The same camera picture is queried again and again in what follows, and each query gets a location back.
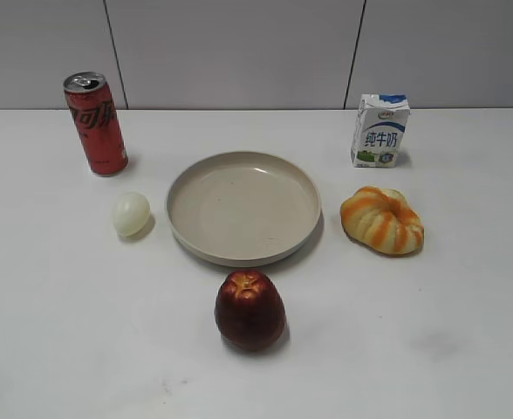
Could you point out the orange striped croissant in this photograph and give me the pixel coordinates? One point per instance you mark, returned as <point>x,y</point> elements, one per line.
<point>382,220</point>

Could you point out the beige round plate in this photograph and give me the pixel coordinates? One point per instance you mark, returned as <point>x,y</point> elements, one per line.
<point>243,209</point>

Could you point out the dark red apple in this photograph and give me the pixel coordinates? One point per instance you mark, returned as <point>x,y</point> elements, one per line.
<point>249,311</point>

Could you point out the white egg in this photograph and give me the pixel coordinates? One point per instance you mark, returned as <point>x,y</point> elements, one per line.
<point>130,214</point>

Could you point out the white blue milk carton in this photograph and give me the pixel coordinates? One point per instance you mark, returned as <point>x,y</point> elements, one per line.
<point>380,126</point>

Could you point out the red soda can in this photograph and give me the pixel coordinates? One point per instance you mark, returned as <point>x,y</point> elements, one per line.
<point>90,101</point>

